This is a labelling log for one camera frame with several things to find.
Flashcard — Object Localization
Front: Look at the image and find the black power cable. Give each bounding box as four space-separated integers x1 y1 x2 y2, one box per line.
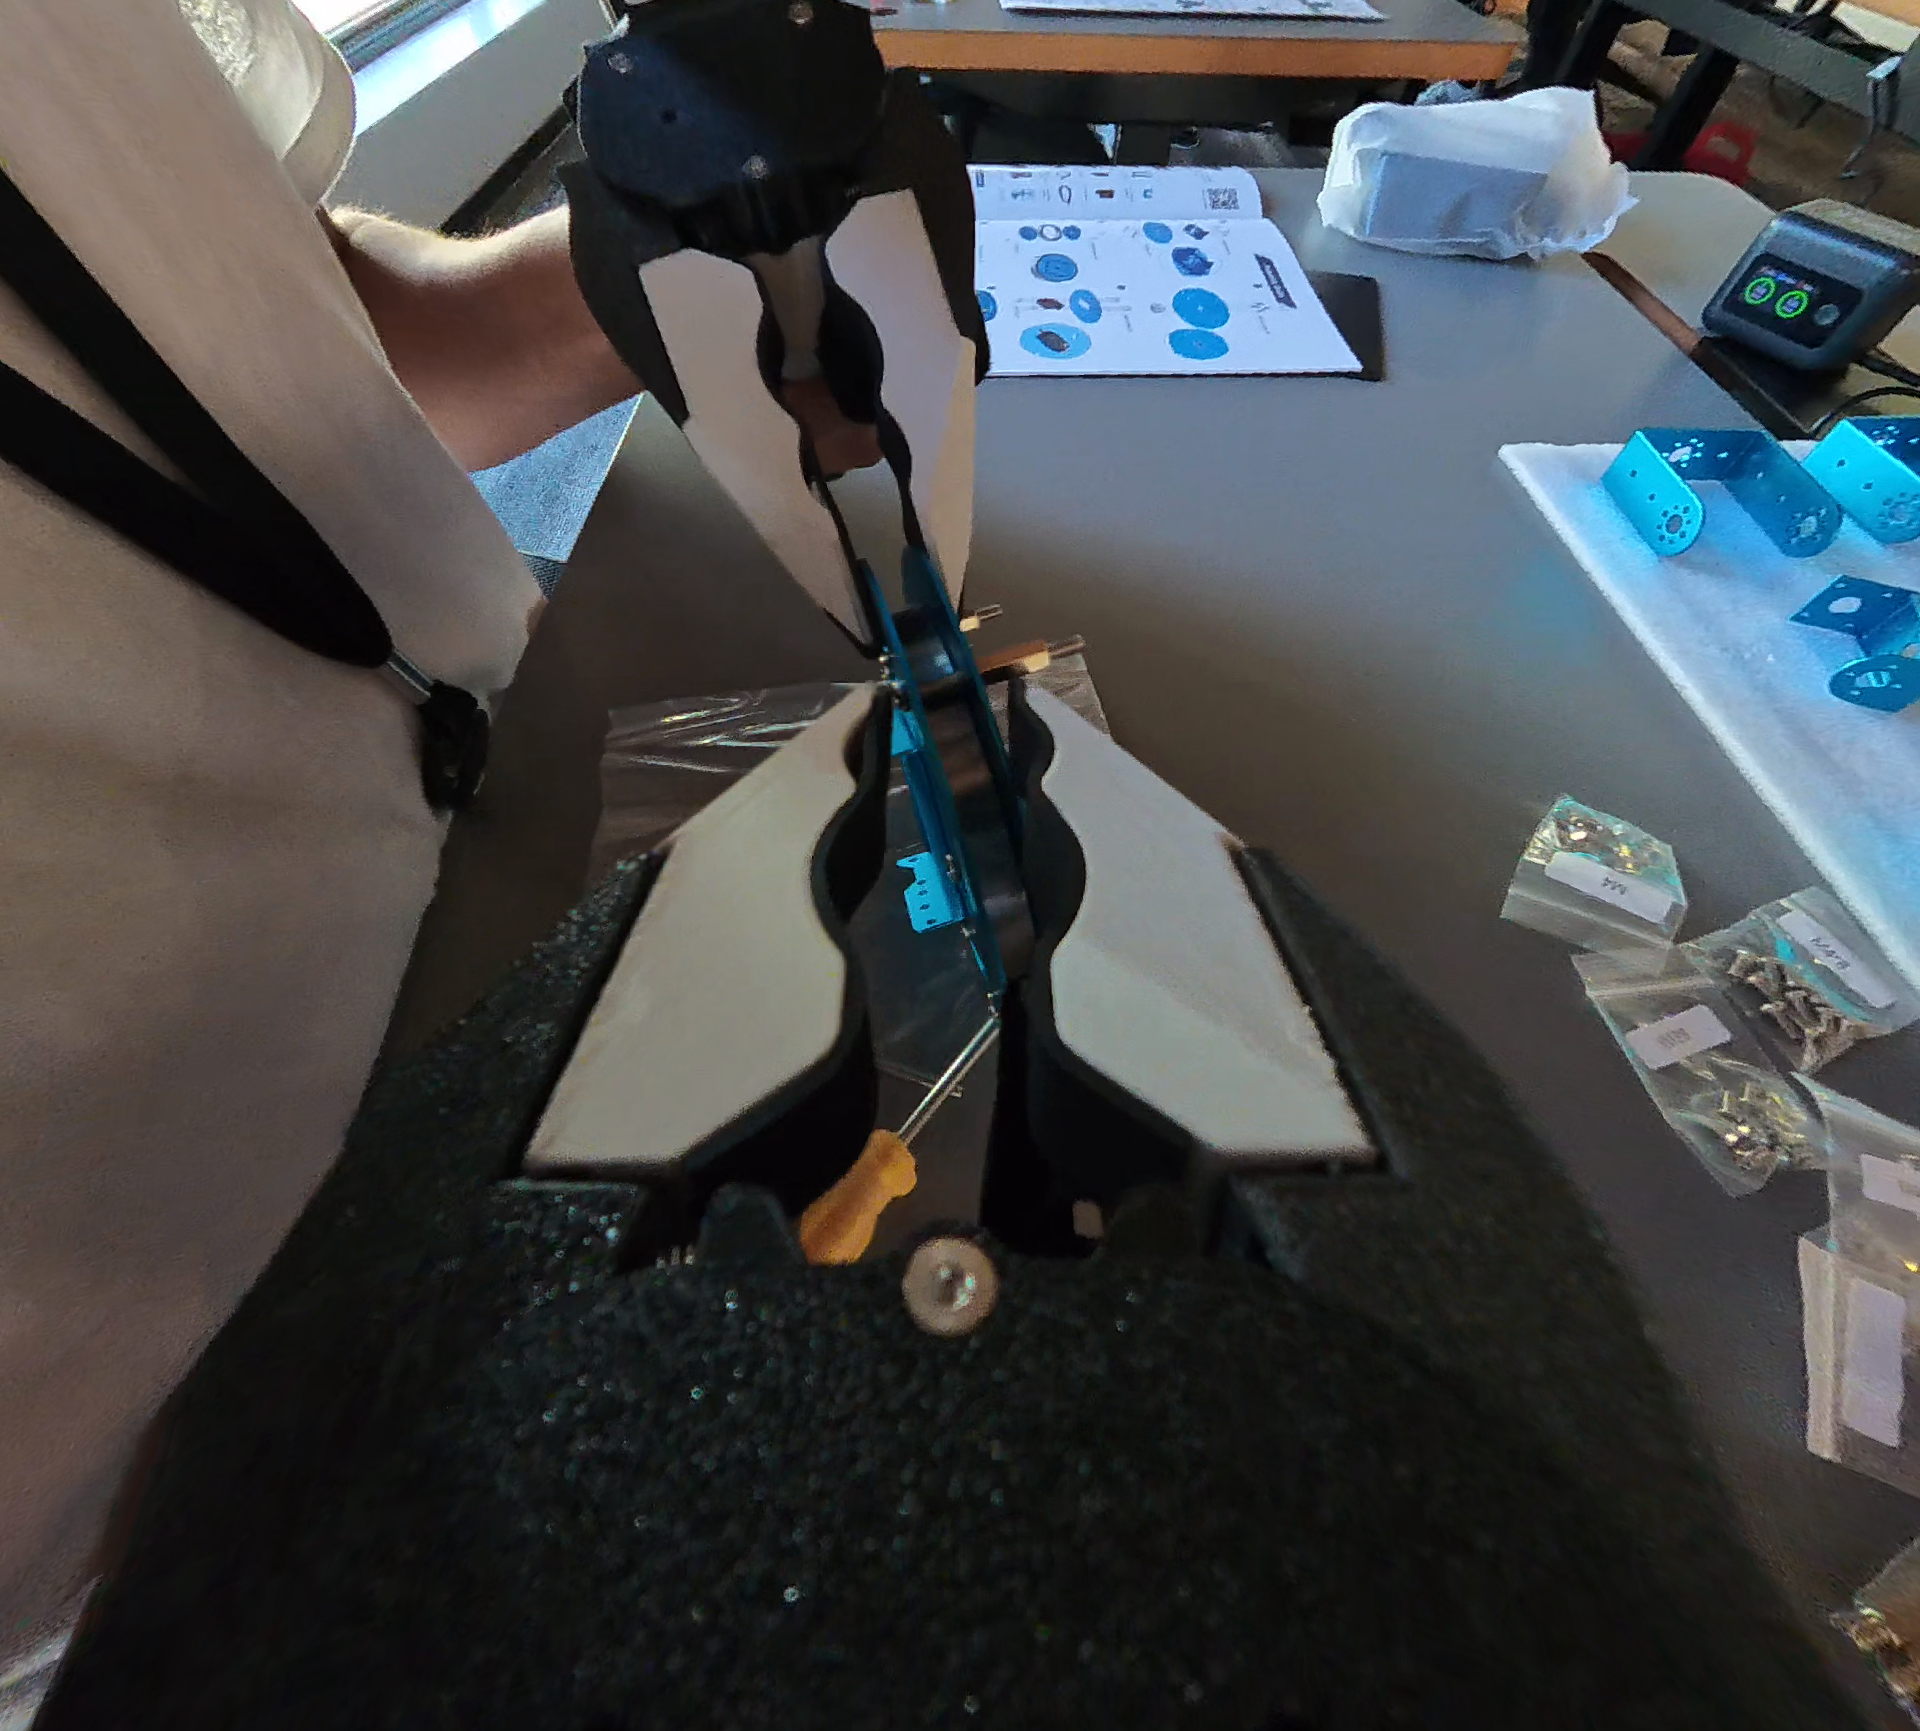
1806 378 1920 440

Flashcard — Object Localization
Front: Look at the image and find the black lanyard strap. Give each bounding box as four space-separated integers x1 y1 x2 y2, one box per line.
0 178 494 816

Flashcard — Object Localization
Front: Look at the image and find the white instruction booklet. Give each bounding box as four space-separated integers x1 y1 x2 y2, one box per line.
965 164 1368 380

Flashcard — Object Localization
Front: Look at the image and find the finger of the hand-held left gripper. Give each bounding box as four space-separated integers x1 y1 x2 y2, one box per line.
828 186 982 596
641 250 881 654

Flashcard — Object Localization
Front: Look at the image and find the person's left hand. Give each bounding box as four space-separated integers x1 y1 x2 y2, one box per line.
783 376 883 484

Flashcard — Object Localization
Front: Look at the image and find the black pad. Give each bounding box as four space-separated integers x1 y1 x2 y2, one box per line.
1302 268 1385 384

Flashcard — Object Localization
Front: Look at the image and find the white wrapped package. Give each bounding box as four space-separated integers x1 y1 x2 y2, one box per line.
1315 86 1640 264

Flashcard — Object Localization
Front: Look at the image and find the grey power station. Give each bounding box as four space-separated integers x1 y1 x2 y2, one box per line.
1698 198 1920 378

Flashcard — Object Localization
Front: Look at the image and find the orange handled screwdriver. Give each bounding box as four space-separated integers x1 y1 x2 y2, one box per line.
793 1012 1004 1265

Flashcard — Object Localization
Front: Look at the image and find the person's left forearm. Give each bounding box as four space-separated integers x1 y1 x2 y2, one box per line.
317 204 650 476

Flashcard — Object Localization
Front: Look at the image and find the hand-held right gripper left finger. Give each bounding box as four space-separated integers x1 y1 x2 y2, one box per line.
523 686 890 1181

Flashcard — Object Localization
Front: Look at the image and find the clear plastic bag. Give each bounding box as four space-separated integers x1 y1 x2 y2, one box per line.
587 674 1116 1095

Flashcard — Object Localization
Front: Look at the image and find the white foam sheet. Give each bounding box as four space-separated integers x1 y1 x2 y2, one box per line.
1500 434 1920 998

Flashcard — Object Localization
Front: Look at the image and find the blue metal turntable disc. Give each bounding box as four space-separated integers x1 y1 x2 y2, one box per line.
862 546 1040 1002

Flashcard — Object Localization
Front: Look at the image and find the pile of small screw bags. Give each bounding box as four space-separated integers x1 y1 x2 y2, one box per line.
1500 794 1920 1673

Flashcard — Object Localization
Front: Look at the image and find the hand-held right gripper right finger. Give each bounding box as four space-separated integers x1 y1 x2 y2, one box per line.
1013 686 1380 1175

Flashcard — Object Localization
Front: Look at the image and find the blue metal bracket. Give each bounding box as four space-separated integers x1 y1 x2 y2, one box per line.
1799 416 1920 546
1601 426 1843 558
1788 574 1920 714

